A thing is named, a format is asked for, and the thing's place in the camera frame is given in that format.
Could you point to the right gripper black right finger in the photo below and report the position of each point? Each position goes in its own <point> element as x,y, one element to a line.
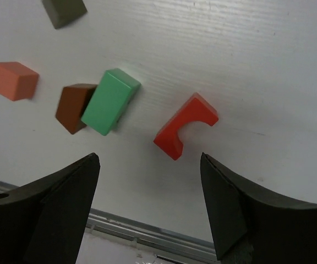
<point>252,224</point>

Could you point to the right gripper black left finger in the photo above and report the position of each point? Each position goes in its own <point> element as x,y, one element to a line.
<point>44,221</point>

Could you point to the green rectangular wood block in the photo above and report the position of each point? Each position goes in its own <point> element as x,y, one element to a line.
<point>109,100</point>

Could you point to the brown wood block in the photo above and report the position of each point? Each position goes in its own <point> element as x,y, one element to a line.
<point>72,103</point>

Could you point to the salmon cube wood block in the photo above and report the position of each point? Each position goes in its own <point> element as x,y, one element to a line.
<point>17,82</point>

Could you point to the olive roof wood block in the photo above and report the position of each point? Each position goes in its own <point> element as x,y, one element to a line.
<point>63,12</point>

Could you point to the aluminium table edge rail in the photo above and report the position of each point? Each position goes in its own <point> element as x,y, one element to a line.
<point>142,234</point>

